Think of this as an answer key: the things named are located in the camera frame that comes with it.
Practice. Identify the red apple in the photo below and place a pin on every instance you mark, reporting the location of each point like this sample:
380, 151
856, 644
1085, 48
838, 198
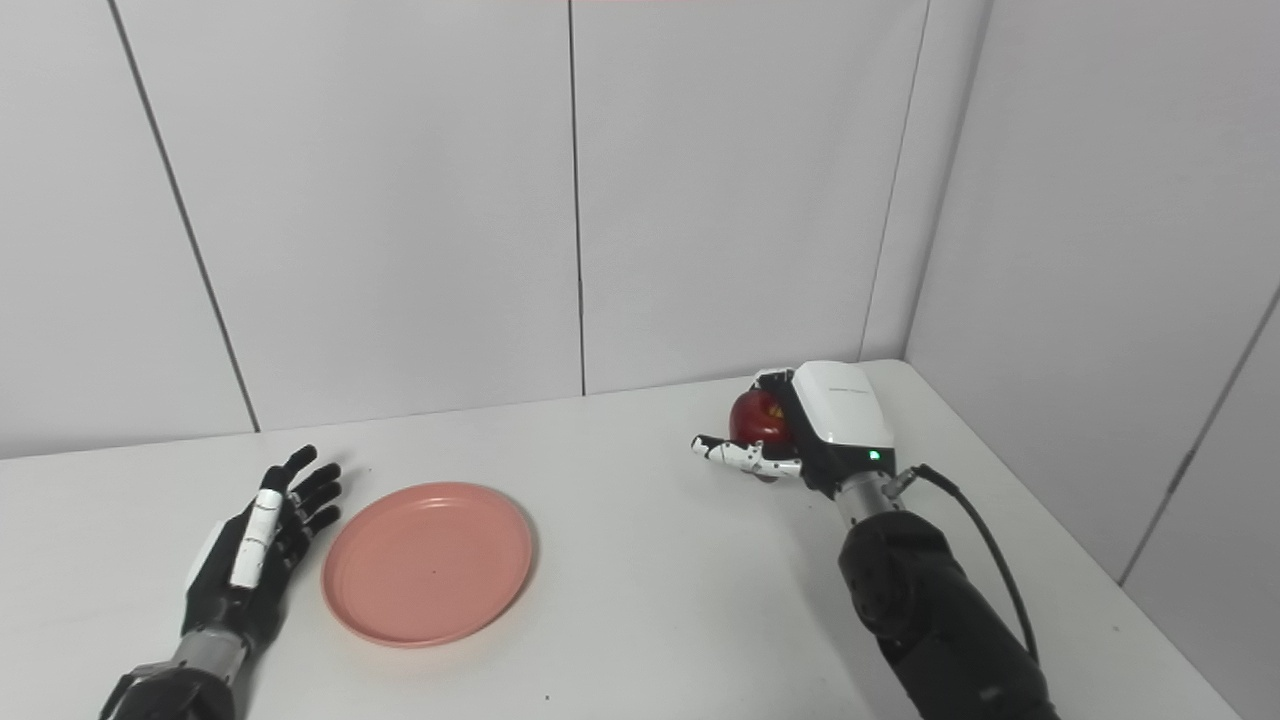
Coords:
755, 420

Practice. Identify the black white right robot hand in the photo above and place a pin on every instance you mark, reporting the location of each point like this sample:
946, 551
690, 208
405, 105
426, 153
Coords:
845, 410

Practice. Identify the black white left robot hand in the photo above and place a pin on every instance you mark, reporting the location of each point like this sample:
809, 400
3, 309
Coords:
215, 590

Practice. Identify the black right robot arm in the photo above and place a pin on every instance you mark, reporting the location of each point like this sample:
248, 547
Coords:
930, 610

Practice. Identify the pink plastic plate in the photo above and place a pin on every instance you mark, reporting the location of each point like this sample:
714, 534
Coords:
430, 565

